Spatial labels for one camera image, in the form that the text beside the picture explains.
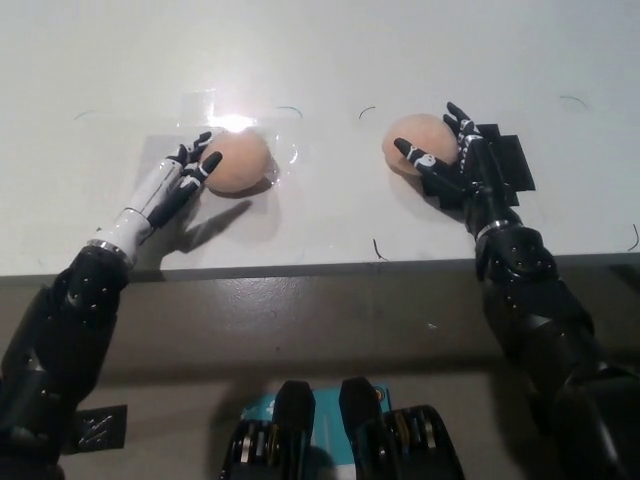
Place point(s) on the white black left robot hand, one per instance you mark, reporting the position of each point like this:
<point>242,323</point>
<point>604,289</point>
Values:
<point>150,195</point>

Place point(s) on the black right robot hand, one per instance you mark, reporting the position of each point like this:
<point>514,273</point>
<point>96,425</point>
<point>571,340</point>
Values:
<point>480,185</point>

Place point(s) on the beige dumpling toy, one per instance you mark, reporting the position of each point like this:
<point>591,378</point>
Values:
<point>422,132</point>
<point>242,162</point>

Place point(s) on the black tape patch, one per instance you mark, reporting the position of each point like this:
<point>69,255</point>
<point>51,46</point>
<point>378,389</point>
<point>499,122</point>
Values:
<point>515,160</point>

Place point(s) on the clear tape patch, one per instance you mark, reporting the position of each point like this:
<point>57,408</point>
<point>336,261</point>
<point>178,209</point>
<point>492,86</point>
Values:
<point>200,107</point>

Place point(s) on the black floor tape piece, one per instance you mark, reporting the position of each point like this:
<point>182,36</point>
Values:
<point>102,427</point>

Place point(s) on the black robot body teal tops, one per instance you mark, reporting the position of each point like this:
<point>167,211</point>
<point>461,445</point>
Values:
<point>395,440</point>

